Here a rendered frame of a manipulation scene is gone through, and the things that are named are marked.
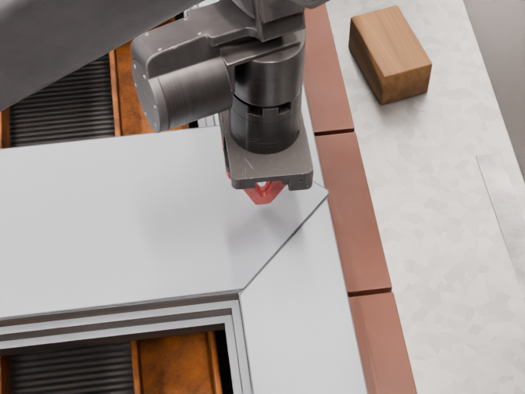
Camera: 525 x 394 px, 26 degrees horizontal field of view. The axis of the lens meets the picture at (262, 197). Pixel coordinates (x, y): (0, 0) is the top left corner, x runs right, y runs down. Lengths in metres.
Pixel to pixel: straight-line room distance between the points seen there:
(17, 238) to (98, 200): 0.08
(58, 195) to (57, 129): 0.45
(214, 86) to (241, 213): 0.21
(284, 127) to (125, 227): 0.19
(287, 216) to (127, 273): 0.15
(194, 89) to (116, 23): 0.37
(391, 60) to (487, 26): 1.11
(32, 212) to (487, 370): 0.46
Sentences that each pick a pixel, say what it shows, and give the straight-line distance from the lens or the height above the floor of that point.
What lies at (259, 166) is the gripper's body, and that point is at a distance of 0.89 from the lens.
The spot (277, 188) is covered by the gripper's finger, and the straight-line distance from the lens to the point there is 0.97.
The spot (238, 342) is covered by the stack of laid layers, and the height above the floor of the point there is 0.84.
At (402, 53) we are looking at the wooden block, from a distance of 1.30.
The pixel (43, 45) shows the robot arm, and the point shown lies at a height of 1.34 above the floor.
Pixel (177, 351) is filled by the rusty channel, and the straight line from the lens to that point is 1.12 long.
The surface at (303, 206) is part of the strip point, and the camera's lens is 1.00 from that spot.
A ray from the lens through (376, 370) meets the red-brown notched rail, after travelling 0.95.
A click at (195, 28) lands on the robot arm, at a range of 0.82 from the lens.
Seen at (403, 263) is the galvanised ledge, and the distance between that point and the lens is 1.18.
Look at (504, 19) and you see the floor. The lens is 2.41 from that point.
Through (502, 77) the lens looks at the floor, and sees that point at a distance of 2.30.
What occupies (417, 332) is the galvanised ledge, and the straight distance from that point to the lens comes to 1.14.
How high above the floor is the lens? 1.67
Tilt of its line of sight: 54 degrees down
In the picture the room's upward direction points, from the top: straight up
